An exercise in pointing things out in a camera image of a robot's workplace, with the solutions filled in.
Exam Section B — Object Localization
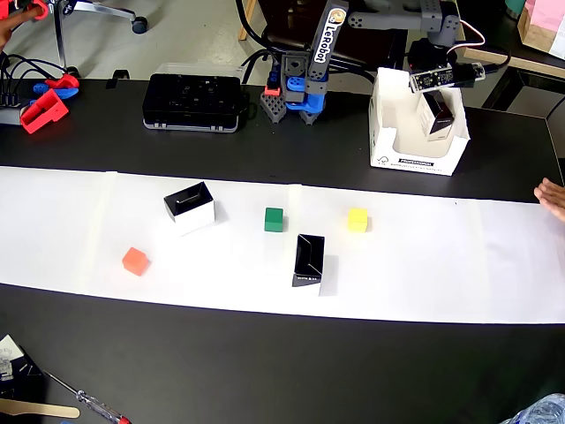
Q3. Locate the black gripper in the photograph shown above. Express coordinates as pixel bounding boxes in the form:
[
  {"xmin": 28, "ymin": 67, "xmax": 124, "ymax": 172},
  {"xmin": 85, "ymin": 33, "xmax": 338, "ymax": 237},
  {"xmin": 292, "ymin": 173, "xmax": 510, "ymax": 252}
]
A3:
[{"xmin": 407, "ymin": 37, "xmax": 452, "ymax": 75}]

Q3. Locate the small black and white box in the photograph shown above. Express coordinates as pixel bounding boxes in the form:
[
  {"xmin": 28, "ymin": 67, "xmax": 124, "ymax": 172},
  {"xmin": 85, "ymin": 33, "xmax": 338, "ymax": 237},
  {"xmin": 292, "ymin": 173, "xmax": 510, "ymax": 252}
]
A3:
[
  {"xmin": 290, "ymin": 233, "xmax": 327, "ymax": 299},
  {"xmin": 418, "ymin": 90, "xmax": 456, "ymax": 143},
  {"xmin": 162, "ymin": 180, "xmax": 217, "ymax": 237}
]

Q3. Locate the long white paper sheet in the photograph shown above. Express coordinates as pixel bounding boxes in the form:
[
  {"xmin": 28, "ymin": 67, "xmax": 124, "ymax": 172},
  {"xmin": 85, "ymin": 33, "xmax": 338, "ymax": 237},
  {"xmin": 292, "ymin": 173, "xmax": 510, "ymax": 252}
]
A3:
[{"xmin": 0, "ymin": 165, "xmax": 565, "ymax": 327}]

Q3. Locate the red leader arm handle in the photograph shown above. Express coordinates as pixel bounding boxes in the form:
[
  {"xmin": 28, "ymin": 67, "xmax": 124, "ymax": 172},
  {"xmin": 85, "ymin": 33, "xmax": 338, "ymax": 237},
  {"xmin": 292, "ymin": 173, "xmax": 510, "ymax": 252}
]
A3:
[{"xmin": 0, "ymin": 0, "xmax": 49, "ymax": 22}]

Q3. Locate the person right hand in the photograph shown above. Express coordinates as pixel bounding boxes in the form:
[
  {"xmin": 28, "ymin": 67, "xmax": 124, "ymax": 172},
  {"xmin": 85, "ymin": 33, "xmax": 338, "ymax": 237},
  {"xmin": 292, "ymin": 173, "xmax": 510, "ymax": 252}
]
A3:
[{"xmin": 532, "ymin": 177, "xmax": 565, "ymax": 227}]

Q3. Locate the operator hand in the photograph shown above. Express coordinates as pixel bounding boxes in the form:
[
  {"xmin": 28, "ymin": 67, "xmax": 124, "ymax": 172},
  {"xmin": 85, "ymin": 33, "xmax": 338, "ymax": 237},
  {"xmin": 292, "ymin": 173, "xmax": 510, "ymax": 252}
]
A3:
[{"xmin": 0, "ymin": 10, "xmax": 35, "ymax": 50}]

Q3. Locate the wooden edged side table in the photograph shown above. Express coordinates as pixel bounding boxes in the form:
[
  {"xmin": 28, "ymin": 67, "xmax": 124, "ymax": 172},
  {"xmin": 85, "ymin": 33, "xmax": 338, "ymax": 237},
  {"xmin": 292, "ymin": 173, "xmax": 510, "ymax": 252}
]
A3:
[{"xmin": 451, "ymin": 0, "xmax": 565, "ymax": 81}]

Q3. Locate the white cardboard napkin box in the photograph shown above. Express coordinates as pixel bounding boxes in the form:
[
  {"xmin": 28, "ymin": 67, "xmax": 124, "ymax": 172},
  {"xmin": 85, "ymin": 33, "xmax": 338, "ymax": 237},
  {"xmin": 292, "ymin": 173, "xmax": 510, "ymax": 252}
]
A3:
[{"xmin": 368, "ymin": 66, "xmax": 472, "ymax": 178}]

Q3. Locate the pink paper bag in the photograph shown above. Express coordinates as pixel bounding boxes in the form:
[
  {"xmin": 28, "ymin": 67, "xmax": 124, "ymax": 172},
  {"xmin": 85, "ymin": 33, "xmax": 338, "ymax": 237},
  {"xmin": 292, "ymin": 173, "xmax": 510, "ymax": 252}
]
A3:
[{"xmin": 524, "ymin": 0, "xmax": 565, "ymax": 59}]

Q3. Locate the yellow wooden cube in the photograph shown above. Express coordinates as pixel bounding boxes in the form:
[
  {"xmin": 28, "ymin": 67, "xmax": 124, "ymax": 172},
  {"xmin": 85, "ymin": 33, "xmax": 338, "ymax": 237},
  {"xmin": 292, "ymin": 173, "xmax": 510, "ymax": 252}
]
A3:
[{"xmin": 346, "ymin": 208, "xmax": 369, "ymax": 234}]

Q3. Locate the green wooden cube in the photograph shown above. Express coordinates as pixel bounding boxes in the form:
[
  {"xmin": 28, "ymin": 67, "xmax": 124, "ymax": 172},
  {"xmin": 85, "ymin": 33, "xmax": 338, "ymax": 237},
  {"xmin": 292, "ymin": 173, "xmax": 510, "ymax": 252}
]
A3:
[{"xmin": 263, "ymin": 207, "xmax": 285, "ymax": 233}]

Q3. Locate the black plastic tool case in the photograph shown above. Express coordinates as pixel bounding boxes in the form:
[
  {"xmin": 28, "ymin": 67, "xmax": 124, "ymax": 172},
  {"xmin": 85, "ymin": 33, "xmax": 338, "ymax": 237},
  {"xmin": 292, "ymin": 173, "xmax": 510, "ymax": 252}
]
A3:
[{"xmin": 141, "ymin": 63, "xmax": 249, "ymax": 134}]

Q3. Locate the small black clip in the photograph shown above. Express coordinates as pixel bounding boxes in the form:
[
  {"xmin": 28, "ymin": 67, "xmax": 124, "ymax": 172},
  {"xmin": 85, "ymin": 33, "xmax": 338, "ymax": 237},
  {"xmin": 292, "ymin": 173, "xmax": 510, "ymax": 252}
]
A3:
[{"xmin": 105, "ymin": 68, "xmax": 132, "ymax": 90}]

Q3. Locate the silver office chair base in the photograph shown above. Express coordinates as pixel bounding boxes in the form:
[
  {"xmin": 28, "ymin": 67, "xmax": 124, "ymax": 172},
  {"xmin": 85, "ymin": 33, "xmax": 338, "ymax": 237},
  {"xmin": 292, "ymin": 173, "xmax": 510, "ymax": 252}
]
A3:
[{"xmin": 20, "ymin": 0, "xmax": 150, "ymax": 80}]

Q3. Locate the orange wooden cube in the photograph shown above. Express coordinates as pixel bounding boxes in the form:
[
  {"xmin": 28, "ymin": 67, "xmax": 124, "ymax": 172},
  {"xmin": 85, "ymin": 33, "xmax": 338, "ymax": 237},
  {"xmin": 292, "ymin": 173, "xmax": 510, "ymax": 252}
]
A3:
[{"xmin": 121, "ymin": 246, "xmax": 151, "ymax": 277}]

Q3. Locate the small red printed part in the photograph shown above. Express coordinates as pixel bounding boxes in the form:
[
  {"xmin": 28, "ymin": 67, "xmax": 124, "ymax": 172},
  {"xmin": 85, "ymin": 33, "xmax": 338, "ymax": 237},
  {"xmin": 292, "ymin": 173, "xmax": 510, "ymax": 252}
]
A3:
[{"xmin": 43, "ymin": 72, "xmax": 81, "ymax": 92}]

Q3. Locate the clear plastic water bottle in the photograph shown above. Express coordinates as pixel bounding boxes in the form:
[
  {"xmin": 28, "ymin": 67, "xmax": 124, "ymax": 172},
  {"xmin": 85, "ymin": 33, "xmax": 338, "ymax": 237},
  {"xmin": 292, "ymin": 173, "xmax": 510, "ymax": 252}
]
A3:
[{"xmin": 497, "ymin": 391, "xmax": 565, "ymax": 424}]

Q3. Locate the silver USB hub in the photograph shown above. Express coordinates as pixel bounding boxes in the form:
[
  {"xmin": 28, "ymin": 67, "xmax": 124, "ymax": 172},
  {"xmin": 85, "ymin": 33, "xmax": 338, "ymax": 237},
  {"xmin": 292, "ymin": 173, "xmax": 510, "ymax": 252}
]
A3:
[{"xmin": 0, "ymin": 90, "xmax": 26, "ymax": 127}]

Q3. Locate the black and white booklet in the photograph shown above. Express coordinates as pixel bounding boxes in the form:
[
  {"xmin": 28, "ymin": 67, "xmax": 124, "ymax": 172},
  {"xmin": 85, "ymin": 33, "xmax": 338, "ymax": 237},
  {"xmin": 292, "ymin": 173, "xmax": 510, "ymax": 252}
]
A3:
[{"xmin": 0, "ymin": 333, "xmax": 46, "ymax": 399}]

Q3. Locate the flat wooden stick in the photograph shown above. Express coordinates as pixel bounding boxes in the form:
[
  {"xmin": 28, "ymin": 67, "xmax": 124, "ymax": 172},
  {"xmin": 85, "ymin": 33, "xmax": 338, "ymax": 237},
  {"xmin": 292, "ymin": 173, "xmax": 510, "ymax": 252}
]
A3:
[{"xmin": 0, "ymin": 397, "xmax": 82, "ymax": 420}]

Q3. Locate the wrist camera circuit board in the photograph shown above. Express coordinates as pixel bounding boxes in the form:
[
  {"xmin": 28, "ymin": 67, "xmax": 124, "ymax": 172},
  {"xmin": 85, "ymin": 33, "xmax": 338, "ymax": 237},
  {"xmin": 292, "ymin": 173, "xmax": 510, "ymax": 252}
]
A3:
[{"xmin": 409, "ymin": 61, "xmax": 487, "ymax": 95}]

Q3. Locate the white and red servo cable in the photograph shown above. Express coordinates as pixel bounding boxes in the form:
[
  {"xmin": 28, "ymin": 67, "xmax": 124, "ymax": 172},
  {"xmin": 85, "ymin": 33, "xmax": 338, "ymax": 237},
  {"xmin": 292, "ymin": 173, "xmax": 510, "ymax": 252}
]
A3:
[{"xmin": 445, "ymin": 17, "xmax": 487, "ymax": 58}]

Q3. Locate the black camera USB cable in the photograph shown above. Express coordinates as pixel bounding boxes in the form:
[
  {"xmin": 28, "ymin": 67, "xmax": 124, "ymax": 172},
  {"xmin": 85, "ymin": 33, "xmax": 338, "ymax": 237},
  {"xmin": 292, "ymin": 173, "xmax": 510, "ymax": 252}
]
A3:
[{"xmin": 456, "ymin": 42, "xmax": 514, "ymax": 75}]

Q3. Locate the thick black cable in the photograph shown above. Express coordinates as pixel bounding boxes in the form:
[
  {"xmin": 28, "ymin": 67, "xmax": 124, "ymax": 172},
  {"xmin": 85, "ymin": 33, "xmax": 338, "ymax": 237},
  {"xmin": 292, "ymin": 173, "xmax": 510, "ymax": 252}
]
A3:
[{"xmin": 327, "ymin": 56, "xmax": 377, "ymax": 84}]

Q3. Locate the large red printed bracket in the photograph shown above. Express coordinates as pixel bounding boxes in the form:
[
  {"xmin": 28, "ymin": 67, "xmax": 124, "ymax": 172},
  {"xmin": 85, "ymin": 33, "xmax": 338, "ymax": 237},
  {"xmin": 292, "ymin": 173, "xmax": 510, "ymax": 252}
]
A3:
[{"xmin": 19, "ymin": 87, "xmax": 71, "ymax": 135}]

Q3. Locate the clear handle screwdriver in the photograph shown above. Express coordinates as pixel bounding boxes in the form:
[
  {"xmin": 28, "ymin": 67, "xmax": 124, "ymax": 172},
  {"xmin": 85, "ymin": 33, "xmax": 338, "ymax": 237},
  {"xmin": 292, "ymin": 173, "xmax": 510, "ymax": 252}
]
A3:
[{"xmin": 42, "ymin": 369, "xmax": 133, "ymax": 424}]

